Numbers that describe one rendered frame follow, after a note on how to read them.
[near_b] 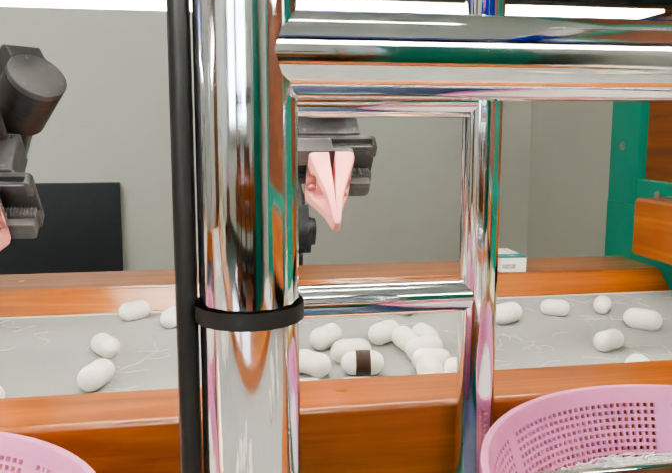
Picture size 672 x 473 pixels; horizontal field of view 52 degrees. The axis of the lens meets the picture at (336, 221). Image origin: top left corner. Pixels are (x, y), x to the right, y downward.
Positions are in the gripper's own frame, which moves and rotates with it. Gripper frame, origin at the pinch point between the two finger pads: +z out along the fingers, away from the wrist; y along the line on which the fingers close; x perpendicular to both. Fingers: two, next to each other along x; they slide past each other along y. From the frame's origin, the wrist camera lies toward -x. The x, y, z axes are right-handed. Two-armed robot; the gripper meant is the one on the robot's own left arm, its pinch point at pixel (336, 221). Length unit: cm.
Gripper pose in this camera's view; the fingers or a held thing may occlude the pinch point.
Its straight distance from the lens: 69.0
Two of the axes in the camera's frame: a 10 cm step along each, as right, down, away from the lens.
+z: 1.2, 7.5, -6.5
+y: 9.9, -0.2, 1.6
